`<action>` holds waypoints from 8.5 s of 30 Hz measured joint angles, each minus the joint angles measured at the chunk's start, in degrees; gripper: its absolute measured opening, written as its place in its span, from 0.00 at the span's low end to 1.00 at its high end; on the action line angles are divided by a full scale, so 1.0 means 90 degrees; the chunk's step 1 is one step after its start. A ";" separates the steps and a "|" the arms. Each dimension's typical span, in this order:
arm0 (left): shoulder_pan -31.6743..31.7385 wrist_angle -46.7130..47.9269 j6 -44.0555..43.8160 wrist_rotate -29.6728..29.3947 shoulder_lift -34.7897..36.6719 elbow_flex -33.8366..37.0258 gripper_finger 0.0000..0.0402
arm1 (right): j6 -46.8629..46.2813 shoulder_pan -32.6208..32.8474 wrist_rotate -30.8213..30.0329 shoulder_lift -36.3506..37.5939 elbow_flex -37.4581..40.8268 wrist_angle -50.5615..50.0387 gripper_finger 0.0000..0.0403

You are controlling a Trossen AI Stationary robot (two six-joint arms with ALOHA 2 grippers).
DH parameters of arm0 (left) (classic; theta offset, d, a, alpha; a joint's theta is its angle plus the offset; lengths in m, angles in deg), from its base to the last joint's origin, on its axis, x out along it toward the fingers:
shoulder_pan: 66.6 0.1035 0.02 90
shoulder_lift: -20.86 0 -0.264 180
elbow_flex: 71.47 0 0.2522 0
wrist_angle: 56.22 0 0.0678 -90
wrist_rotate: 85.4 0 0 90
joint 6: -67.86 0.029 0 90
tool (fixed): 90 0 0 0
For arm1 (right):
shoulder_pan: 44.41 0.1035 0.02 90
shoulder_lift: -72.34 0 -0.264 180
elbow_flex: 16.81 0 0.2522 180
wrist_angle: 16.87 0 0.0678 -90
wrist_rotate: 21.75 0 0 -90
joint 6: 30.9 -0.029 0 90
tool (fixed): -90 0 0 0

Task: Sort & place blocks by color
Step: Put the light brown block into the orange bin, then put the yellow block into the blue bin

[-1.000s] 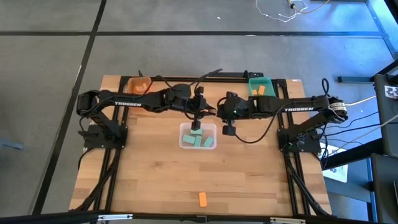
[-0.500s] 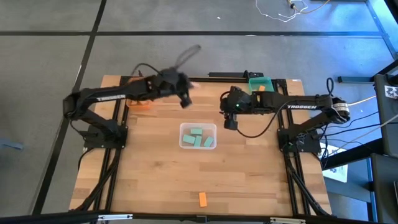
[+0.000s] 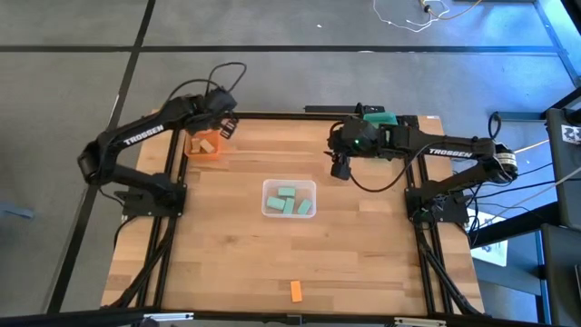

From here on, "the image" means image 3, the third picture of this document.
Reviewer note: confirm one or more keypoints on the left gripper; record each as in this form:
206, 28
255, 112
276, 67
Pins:
213, 109

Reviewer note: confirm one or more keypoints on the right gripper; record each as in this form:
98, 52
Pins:
358, 138

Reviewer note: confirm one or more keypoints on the natural wood arch block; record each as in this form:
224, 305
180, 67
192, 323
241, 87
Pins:
195, 145

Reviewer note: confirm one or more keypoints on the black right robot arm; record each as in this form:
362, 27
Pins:
449, 152

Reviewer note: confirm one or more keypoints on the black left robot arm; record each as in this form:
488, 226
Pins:
143, 135

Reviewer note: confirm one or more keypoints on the orange plastic bin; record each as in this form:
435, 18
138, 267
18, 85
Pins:
202, 155

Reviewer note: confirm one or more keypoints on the clear plastic bin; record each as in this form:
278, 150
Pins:
303, 187

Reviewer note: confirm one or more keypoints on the black flat bar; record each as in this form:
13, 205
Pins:
331, 109

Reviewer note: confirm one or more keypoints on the teal plastic bin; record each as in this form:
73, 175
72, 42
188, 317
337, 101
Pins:
381, 119

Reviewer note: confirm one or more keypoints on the orange rectangular block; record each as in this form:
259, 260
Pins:
296, 291

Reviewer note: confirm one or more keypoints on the white paper sheet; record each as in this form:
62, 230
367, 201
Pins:
492, 252

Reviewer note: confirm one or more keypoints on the black floor beam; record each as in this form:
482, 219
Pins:
513, 224

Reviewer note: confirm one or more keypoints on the blue metal bar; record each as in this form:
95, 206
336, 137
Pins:
517, 115

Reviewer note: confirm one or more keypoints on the black seat with tag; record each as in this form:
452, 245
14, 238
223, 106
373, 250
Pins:
563, 181

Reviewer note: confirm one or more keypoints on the black and white fiducial tag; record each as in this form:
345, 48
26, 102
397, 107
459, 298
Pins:
571, 135

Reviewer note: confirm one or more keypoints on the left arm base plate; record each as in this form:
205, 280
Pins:
136, 209

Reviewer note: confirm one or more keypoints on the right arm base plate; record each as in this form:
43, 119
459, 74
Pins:
454, 213

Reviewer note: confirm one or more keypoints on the black aluminium table frame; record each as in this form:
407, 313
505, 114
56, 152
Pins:
245, 314

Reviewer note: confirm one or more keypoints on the silver metal bracket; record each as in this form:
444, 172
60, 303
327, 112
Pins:
168, 316
420, 322

